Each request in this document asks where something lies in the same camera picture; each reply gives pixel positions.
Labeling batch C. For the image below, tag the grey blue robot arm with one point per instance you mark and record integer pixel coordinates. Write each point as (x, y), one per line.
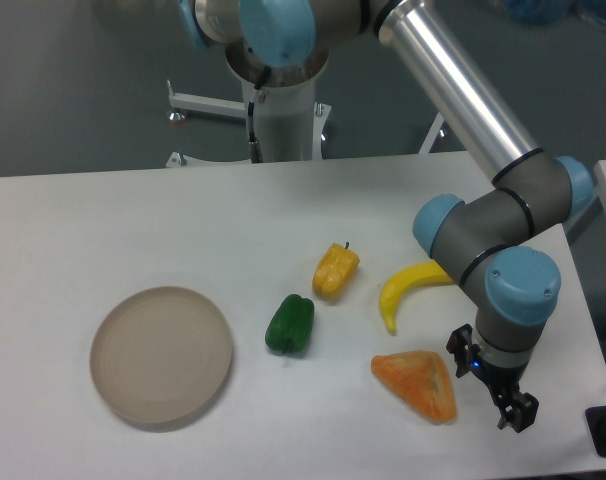
(278, 48)

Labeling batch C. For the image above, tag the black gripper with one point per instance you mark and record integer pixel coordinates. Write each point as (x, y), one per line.
(501, 371)

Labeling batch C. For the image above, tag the beige round plate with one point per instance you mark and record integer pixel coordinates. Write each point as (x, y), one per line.
(161, 358)

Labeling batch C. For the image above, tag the orange triangular toy bread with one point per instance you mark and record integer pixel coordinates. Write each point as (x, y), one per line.
(421, 380)

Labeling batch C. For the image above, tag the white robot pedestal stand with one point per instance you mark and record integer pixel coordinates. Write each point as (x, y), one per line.
(356, 101)

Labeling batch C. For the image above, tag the yellow toy banana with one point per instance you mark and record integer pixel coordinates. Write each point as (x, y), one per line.
(403, 282)

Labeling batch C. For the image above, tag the yellow toy pepper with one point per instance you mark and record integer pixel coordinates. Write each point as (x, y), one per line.
(334, 271)

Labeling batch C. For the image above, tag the blue bag in background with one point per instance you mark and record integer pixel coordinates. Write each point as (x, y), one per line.
(536, 14)

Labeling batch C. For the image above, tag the green toy pepper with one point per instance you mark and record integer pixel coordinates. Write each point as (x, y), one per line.
(290, 328)

